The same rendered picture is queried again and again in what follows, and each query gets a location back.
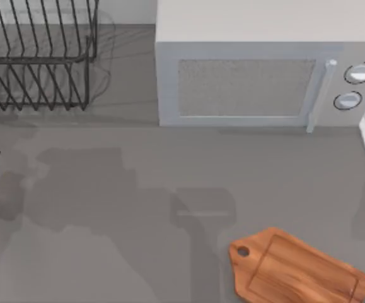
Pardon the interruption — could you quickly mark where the microwave oven door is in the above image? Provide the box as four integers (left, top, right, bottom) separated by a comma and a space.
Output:
156, 42, 330, 128

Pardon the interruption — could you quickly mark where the pale microwave oven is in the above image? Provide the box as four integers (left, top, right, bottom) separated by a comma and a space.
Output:
154, 0, 365, 134

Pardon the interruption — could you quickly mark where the wooden cutting board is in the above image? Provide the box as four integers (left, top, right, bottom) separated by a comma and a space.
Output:
228, 227, 365, 303

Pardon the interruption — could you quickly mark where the white microwave knob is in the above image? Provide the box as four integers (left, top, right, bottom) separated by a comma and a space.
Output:
333, 90, 363, 111
344, 62, 365, 85

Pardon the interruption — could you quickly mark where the dark wire dish rack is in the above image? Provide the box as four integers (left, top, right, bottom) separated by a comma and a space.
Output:
0, 0, 100, 112

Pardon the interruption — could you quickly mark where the pale microwave door handle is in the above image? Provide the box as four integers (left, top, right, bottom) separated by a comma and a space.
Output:
306, 59, 339, 134

